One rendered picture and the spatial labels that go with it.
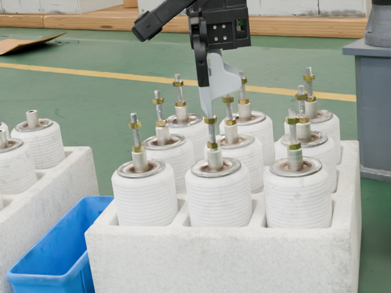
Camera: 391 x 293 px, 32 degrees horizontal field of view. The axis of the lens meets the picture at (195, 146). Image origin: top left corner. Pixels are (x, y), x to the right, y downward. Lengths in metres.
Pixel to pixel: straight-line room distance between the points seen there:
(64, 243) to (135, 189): 0.29
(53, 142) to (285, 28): 2.11
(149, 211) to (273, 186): 0.19
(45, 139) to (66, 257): 0.23
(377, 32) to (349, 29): 1.64
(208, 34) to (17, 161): 0.47
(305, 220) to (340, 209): 0.07
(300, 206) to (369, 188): 0.59
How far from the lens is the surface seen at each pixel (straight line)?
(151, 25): 0.93
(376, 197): 1.48
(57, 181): 1.29
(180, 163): 1.11
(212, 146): 0.98
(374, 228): 1.35
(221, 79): 0.93
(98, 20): 4.18
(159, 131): 1.13
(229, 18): 0.91
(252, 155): 1.08
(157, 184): 1.00
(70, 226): 1.27
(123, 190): 1.01
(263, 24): 3.37
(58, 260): 1.23
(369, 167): 1.58
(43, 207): 1.24
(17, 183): 1.25
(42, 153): 1.33
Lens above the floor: 0.61
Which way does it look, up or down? 19 degrees down
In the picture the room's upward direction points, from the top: 7 degrees counter-clockwise
